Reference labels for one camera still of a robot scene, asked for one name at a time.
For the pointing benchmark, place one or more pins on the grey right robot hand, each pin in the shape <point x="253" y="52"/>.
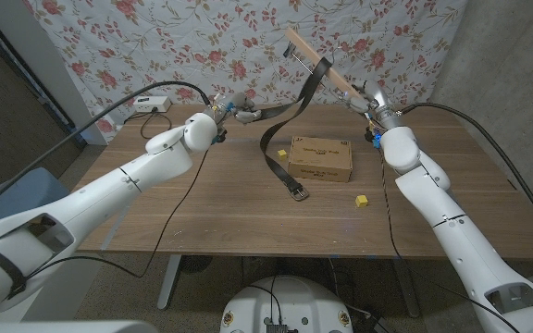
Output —
<point x="377" y="99"/>

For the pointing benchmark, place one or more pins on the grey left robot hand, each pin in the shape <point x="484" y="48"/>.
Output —
<point x="239" y="108"/>

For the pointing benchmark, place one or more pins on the dark brown leather belt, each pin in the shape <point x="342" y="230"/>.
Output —
<point x="313" y="88"/>

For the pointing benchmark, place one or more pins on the long wooden stick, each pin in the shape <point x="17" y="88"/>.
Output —
<point x="303" y="45"/>

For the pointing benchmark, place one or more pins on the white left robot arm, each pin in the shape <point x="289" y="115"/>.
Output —
<point x="109" y="185"/>

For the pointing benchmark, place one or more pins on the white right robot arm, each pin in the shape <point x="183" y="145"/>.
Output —
<point x="456" y="231"/>

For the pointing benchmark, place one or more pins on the flat cardboard box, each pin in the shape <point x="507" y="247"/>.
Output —
<point x="322" y="157"/>

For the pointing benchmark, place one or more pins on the floral backdrop cloth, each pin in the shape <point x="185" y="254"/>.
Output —
<point x="202" y="46"/>

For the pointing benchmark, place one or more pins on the white power strip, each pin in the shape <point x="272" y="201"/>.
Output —
<point x="152" y="104"/>

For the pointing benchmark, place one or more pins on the white table leg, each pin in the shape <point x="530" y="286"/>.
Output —
<point x="170" y="282"/>

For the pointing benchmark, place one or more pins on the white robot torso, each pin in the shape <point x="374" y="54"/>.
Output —
<point x="313" y="300"/>

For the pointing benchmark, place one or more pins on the blue chair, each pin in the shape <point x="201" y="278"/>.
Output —
<point x="40" y="189"/>

